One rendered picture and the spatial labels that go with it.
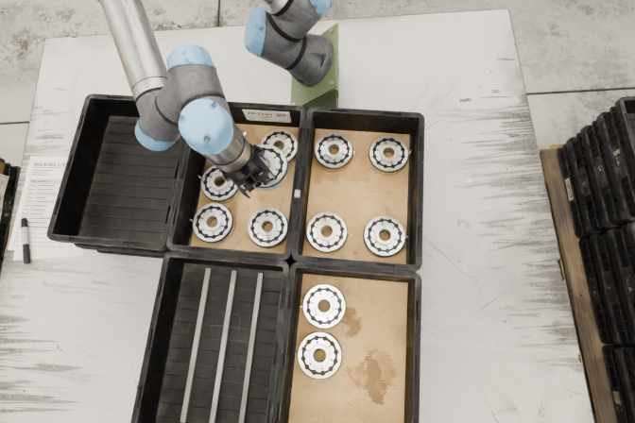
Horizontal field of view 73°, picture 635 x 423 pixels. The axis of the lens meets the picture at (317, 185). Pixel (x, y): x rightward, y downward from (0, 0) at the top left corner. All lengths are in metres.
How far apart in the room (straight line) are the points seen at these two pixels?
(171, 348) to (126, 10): 0.76
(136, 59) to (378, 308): 0.76
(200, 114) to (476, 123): 0.95
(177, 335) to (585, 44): 2.31
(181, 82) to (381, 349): 0.74
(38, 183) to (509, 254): 1.42
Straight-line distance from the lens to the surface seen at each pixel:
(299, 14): 1.11
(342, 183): 1.14
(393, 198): 1.14
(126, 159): 1.31
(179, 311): 1.16
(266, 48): 1.18
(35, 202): 1.57
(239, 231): 1.14
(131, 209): 1.26
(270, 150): 1.00
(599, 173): 1.87
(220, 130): 0.65
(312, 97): 1.26
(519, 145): 1.42
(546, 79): 2.46
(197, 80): 0.72
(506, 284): 1.30
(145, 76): 0.86
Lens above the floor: 1.92
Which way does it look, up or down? 72 degrees down
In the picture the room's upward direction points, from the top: 10 degrees counter-clockwise
